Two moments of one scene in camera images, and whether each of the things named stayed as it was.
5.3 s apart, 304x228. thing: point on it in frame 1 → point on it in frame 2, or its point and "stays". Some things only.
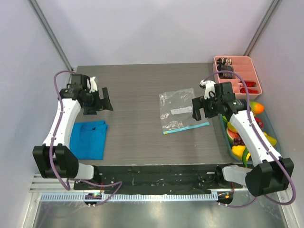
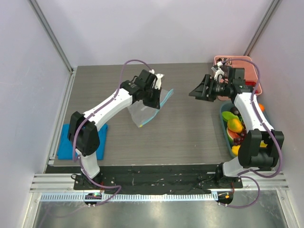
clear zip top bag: x=176 y=113 → x=141 y=114
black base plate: x=157 y=177 stays
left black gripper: x=103 y=104 → x=156 y=103
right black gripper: x=201 y=107 → x=207 y=87
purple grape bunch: x=238 y=141 stays
